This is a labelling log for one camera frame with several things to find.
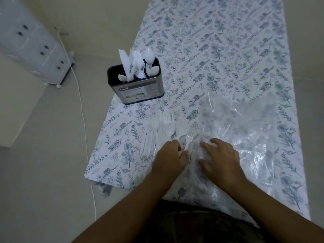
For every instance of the person's left hand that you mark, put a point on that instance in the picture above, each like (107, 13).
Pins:
(168, 159)

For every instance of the person's right hand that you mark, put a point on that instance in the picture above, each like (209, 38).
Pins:
(225, 164)

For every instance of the person's right thumb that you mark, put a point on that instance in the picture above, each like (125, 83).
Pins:
(204, 164)

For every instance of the person's left thumb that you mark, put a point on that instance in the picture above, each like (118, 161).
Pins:
(184, 156)

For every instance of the person's right middle finger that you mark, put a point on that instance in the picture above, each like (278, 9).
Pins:
(217, 142)

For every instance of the clear plastic bag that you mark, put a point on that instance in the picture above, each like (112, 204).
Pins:
(253, 134)

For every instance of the person's right forearm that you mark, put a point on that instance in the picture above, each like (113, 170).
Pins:
(273, 212)

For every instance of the person's left forearm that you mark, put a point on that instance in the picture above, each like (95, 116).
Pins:
(131, 210)

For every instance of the pile of clear plastic cutlery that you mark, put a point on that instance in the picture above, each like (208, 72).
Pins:
(162, 131)

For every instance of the person's camouflage clothing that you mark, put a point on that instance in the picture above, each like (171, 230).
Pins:
(200, 225)

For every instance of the black cutlery holder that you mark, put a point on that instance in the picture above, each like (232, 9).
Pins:
(138, 88)

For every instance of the floral patterned tablecloth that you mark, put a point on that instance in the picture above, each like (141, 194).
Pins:
(222, 55)

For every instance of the bunch of white plastic cutlery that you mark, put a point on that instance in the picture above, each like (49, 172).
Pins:
(138, 64)

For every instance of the grey drawer cabinet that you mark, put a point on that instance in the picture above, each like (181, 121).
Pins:
(27, 45)

